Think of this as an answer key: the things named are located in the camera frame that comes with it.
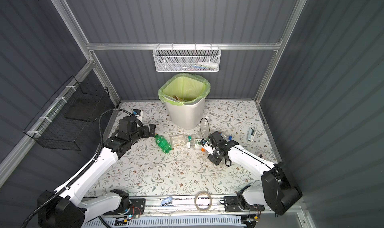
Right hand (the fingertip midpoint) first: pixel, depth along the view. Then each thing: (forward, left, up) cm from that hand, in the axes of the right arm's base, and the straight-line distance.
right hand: (216, 155), depth 87 cm
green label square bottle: (+8, +14, 0) cm, 16 cm away
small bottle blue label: (+13, -10, -1) cm, 16 cm away
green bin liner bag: (+42, +21, +16) cm, 50 cm away
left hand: (+10, +39, +18) cm, 44 cm away
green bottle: (+7, +33, +1) cm, 34 cm away
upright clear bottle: (+23, +6, -4) cm, 24 cm away
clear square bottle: (+10, +23, -2) cm, 26 cm away
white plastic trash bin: (+19, +18, +13) cm, 29 cm away
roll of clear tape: (-24, +12, -2) cm, 27 cm away
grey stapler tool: (+17, -25, -2) cm, 31 cm away
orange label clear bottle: (-1, +8, +10) cm, 13 cm away
